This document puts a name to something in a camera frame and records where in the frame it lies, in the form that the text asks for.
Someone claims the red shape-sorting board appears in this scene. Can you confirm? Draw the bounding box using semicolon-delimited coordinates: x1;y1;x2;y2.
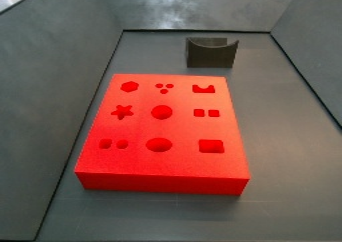
75;74;250;195

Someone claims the black curved fixture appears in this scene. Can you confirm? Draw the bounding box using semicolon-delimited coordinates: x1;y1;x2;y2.
186;37;239;68

